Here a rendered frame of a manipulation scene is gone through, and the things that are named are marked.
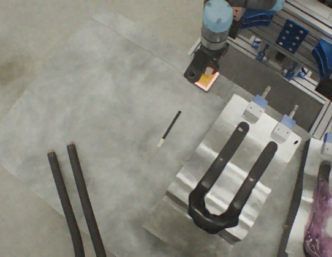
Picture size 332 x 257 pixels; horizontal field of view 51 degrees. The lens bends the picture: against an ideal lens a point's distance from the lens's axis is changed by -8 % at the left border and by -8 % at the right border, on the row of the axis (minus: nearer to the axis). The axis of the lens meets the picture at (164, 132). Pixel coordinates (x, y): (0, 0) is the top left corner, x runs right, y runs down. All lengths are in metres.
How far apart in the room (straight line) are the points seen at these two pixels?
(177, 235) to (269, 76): 1.15
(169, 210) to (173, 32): 1.40
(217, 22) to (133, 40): 0.49
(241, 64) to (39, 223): 1.39
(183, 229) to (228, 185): 0.19
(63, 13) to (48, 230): 1.36
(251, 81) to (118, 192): 1.05
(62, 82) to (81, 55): 0.12
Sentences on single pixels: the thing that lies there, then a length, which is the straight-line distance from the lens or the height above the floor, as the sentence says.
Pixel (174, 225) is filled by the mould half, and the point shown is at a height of 0.86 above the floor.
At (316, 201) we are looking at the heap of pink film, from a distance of 1.14.
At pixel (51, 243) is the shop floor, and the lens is 2.08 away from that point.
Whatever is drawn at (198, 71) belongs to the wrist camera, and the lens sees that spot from 1.08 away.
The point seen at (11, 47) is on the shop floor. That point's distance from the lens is 2.48.
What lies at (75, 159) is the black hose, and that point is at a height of 0.84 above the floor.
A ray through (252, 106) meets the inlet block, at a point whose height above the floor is 0.92.
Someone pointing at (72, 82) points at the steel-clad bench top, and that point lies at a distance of 1.32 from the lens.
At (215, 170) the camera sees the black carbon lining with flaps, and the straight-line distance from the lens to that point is 1.10.
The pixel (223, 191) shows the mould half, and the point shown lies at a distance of 1.07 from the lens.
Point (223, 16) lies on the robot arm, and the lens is 0.93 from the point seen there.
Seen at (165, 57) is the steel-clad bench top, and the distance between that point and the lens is 1.31.
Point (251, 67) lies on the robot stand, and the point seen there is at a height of 0.21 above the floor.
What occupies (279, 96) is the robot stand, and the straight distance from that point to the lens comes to 1.97.
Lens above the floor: 1.97
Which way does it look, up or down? 75 degrees down
